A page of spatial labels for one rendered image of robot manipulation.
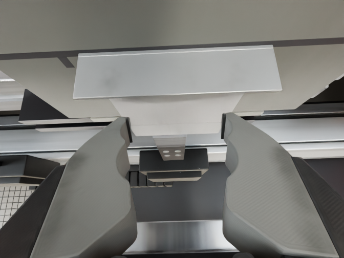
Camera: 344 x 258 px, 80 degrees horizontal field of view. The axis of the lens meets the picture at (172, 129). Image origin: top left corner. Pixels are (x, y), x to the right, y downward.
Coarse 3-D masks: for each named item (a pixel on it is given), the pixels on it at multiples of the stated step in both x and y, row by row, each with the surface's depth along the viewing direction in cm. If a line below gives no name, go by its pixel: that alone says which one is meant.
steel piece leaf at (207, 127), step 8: (136, 128) 19; (144, 128) 19; (152, 128) 19; (160, 128) 19; (168, 128) 19; (176, 128) 19; (184, 128) 19; (192, 128) 20; (200, 128) 20; (208, 128) 20; (216, 128) 20
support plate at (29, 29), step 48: (0, 0) 7; (48, 0) 7; (96, 0) 7; (144, 0) 7; (192, 0) 7; (240, 0) 7; (288, 0) 7; (336, 0) 7; (0, 48) 9; (48, 48) 9; (96, 48) 9; (288, 48) 9; (336, 48) 9; (48, 96) 13; (288, 96) 14
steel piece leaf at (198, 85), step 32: (96, 64) 9; (128, 64) 9; (160, 64) 9; (192, 64) 9; (224, 64) 9; (256, 64) 9; (96, 96) 8; (128, 96) 8; (160, 96) 8; (192, 96) 13; (224, 96) 13
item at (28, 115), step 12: (24, 96) 18; (36, 96) 18; (24, 108) 17; (36, 108) 17; (48, 108) 17; (24, 120) 17; (36, 120) 17; (48, 120) 17; (60, 120) 17; (72, 120) 17; (84, 120) 17; (252, 120) 19
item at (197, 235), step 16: (144, 224) 16; (160, 224) 16; (176, 224) 16; (192, 224) 16; (208, 224) 15; (144, 240) 15; (160, 240) 15; (176, 240) 15; (192, 240) 15; (208, 240) 15; (224, 240) 15; (128, 256) 14; (144, 256) 14; (160, 256) 14; (176, 256) 14; (192, 256) 14; (208, 256) 14; (224, 256) 14
